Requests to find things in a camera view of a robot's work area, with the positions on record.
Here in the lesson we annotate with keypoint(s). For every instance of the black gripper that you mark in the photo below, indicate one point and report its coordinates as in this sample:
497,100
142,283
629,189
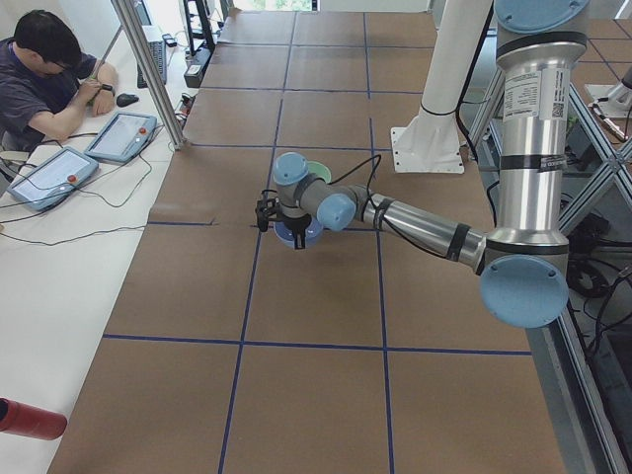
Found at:
296,224

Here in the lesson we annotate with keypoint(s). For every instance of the blue bowl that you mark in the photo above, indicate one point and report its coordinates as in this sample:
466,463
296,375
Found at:
312,233

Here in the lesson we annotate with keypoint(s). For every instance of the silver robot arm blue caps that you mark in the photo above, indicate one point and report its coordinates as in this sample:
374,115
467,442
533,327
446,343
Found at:
522,262

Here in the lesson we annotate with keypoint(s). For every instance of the green bowl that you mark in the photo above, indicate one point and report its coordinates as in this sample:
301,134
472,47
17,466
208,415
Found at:
320,170

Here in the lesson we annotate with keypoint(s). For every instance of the far blue teach pendant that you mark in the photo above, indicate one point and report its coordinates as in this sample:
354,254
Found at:
122,138

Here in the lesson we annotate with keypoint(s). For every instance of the blue teach pendant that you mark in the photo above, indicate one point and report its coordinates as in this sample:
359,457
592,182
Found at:
54,180
122,138

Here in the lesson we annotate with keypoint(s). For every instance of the black computer mouse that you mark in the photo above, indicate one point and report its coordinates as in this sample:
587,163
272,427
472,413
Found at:
124,100

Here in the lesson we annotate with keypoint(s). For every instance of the green handheld object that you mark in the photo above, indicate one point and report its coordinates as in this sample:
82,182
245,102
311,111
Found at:
92,78

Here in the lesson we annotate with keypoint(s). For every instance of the near blue teach pendant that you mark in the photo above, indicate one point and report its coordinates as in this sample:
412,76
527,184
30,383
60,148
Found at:
54,180

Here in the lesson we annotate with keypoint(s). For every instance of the seated person dark shirt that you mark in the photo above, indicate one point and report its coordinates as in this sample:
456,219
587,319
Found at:
44,91

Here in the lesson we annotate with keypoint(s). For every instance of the red cylinder bottle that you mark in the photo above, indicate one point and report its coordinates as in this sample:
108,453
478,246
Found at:
30,421

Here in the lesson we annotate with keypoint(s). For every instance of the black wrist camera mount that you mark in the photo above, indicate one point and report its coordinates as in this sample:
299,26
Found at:
266,210

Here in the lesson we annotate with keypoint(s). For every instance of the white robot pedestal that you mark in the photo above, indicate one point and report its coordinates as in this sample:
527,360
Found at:
430,142

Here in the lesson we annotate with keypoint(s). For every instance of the aluminium frame post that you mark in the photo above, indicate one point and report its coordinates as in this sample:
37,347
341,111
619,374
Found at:
131,25

